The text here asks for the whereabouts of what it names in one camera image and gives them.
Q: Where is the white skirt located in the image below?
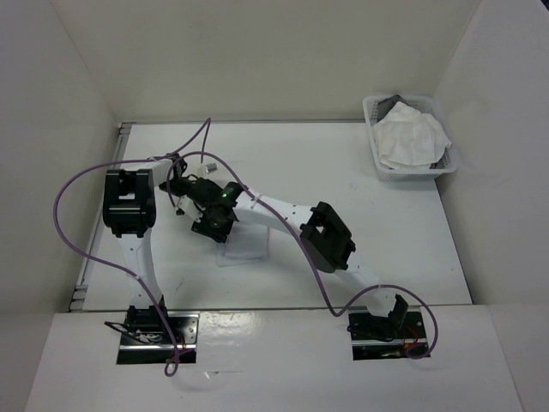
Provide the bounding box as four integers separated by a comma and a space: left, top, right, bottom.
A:
372, 101, 451, 170
215, 222, 268, 267

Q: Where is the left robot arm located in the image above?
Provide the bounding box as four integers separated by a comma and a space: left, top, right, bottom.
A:
102, 153, 184, 343

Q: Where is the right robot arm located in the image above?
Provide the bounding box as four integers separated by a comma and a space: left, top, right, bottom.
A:
183, 178, 408, 341

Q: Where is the dark garment in basket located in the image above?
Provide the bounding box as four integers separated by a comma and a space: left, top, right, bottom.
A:
377, 94, 407, 122

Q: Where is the white skirt in basket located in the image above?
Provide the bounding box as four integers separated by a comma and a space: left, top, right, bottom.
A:
372, 101, 451, 170

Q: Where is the white plastic laundry basket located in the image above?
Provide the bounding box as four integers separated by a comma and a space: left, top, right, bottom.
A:
362, 94, 461, 182

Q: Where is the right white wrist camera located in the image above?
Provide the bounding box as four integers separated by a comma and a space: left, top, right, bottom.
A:
175, 197, 202, 221

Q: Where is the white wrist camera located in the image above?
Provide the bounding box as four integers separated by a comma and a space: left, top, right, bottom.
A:
197, 162, 218, 177
175, 197, 202, 221

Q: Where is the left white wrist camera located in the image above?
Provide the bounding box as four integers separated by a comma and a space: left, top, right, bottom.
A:
197, 162, 218, 177

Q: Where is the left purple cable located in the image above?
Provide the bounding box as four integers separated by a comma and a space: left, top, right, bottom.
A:
51, 117, 213, 377

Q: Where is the purple cable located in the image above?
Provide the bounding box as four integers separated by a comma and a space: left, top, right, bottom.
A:
51, 117, 213, 377
166, 150, 439, 360

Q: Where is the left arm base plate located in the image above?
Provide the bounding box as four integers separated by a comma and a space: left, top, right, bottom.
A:
104, 312, 199, 365

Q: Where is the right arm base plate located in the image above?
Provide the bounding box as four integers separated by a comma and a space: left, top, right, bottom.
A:
347, 310, 429, 361

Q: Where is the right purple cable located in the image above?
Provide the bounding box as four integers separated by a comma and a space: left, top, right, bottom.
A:
166, 150, 439, 360

